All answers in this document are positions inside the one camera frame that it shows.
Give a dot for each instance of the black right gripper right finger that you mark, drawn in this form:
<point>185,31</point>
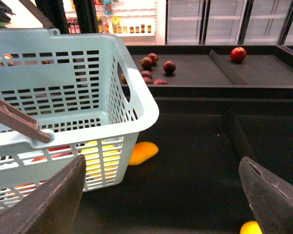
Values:
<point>269,196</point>

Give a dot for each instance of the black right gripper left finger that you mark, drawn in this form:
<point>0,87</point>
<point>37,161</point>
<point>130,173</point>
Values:
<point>52,207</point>

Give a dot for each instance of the brown basket handle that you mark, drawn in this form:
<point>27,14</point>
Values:
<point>14,118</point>

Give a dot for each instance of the light blue plastic basket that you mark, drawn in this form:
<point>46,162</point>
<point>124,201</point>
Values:
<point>85,91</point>

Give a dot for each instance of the yellow mango corner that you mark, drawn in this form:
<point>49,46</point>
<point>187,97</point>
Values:
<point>250,227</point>

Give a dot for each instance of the yellow mango on tray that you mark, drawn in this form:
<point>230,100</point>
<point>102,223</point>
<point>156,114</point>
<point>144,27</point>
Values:
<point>142,152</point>

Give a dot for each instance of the black tray divider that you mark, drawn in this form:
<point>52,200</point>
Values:
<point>232,76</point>

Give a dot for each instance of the red apple rear shelf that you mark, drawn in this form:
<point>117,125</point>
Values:
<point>238,54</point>

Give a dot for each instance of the black rear shelf tray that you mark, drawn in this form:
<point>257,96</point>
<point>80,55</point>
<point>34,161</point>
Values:
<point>268,71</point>

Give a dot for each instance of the dark plum cluster left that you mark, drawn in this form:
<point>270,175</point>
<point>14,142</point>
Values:
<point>154,71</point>

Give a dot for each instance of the bottle shelf display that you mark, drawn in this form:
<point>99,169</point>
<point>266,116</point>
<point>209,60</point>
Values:
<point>135,21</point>

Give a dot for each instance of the glass door refrigerator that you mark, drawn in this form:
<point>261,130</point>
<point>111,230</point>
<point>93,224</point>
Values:
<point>229,22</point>

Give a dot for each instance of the black shelf upright post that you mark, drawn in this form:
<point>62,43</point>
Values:
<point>85,9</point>

